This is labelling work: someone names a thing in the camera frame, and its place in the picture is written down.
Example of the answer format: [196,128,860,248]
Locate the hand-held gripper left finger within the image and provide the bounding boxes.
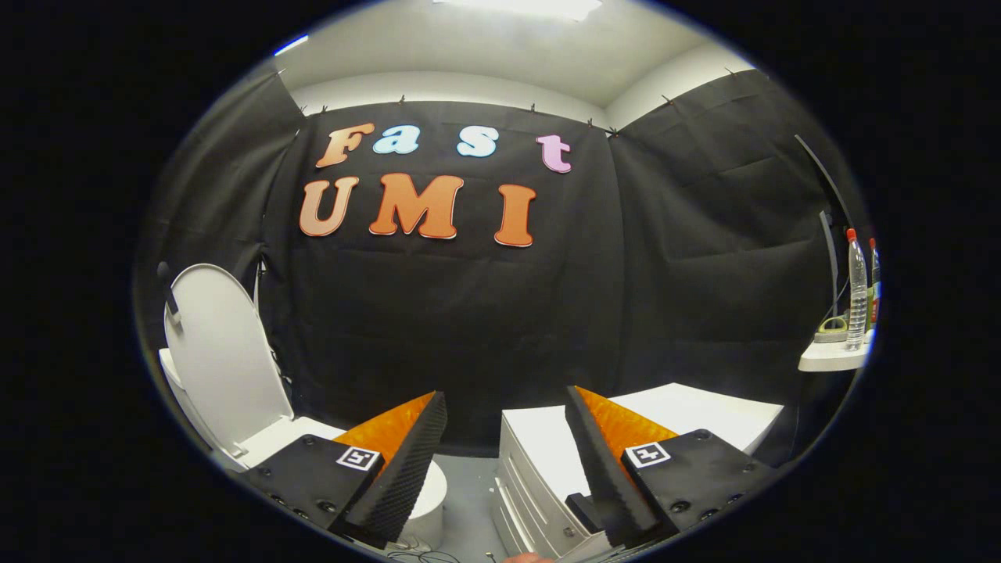
[244,391,450,550]

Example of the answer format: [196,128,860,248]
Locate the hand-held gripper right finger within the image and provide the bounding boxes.
[565,385,779,548]

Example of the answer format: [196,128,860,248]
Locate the white toilet lid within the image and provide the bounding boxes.
[163,264,296,458]

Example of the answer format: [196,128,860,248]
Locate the white toilet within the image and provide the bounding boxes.
[159,348,448,552]

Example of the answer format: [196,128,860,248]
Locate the white drawer cabinet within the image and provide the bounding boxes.
[491,382,785,560]

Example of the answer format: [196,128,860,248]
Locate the black backdrop cloth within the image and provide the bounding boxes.
[135,66,853,462]

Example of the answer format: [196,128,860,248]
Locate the clear plastic water bottle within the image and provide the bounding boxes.
[845,228,869,351]

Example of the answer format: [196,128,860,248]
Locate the green label bottle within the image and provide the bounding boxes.
[868,238,881,329]

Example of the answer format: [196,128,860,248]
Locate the black curved rod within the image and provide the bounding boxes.
[794,134,853,314]

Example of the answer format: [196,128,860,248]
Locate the black floor cables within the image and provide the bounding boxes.
[387,547,462,563]

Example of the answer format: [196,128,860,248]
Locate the white wall shelf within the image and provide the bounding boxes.
[798,328,870,372]

